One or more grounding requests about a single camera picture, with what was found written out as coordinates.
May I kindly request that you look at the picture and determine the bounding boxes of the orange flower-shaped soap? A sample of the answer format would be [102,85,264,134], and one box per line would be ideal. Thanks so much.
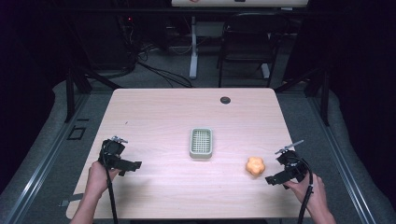
[245,156,266,178]

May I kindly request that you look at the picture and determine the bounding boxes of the white desk top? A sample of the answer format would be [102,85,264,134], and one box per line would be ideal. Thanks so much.
[171,0,310,8]

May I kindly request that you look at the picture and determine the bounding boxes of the person's left hand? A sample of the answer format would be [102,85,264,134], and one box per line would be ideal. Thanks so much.
[85,161,121,201]

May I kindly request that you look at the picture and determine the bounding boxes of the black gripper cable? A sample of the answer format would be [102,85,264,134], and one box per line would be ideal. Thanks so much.
[100,140,120,224]
[293,155,315,224]

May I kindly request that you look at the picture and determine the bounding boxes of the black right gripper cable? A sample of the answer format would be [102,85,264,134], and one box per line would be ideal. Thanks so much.
[293,155,315,224]

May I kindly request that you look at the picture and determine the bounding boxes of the black metal stand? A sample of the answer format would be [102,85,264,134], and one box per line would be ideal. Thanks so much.
[64,60,123,123]
[273,65,332,127]

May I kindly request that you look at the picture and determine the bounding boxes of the black folding chair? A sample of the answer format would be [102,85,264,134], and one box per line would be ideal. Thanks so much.
[217,11,291,89]

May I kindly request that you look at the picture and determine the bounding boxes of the black floor cables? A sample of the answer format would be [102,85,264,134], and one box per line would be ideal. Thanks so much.
[122,18,194,89]

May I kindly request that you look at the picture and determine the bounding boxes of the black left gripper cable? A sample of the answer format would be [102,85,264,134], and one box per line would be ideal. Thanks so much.
[100,140,120,224]

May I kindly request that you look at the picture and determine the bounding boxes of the grey-green soap dish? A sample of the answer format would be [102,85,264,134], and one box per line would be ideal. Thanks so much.
[189,127,214,160]

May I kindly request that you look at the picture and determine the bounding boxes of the person's right hand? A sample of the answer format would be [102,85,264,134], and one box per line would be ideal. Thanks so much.
[283,172,327,217]

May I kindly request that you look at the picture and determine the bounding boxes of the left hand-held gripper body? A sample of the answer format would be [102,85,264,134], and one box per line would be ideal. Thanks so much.
[98,135,129,172]

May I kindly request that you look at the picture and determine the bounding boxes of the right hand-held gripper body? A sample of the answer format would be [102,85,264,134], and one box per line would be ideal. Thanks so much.
[274,139,310,185]

